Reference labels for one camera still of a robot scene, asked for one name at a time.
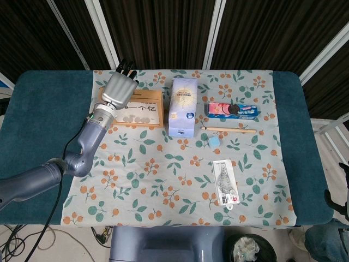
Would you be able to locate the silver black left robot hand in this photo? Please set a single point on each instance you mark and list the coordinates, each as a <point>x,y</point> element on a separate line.
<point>118,88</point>

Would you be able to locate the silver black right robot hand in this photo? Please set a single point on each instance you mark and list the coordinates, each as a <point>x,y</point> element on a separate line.
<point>346,202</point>

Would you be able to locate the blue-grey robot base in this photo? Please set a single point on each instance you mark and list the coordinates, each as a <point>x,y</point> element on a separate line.
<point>166,243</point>

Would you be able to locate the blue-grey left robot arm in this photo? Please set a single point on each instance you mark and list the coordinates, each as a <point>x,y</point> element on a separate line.
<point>87,142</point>

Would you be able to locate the blue jeans leg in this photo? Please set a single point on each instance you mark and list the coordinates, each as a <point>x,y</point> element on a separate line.
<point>327,243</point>

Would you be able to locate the white shoe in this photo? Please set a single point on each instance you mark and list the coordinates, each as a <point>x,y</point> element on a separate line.
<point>295,237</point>

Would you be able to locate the light blue paper bag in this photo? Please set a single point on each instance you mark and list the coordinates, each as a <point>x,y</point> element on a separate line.
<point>182,109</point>

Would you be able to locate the dark slatted partition panel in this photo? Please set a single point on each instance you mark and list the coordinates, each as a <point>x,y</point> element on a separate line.
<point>158,32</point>
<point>81,27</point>
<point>27,35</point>
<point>272,32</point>
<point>332,92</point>

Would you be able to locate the white metal rack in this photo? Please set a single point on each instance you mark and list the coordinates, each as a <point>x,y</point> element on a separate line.
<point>327,128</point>

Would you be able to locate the teal table cover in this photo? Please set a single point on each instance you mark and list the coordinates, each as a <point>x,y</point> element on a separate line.
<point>41,109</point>

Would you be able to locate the black trash bin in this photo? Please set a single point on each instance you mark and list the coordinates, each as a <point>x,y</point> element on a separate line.
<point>251,248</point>

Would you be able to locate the floral leaf-print tablecloth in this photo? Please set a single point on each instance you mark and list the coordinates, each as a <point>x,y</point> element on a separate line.
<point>191,169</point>

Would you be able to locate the light blue foam cube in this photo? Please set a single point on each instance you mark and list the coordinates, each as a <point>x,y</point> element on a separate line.
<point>214,142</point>

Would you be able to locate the white blue board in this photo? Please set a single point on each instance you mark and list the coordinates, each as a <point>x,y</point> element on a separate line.
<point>4,82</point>

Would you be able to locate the blue Oreo cookie box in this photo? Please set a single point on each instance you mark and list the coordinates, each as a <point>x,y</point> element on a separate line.
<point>231,110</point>

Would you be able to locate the wooden stick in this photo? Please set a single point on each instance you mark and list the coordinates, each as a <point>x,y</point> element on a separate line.
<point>229,129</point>

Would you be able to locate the packaged clear ruler set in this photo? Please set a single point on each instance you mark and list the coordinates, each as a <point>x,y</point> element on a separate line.
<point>225,180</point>

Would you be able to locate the black power plugs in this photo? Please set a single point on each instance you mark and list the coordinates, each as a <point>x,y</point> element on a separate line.
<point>101,234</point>

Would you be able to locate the wooden framed coin box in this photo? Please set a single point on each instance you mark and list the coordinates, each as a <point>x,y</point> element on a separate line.
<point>147,95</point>

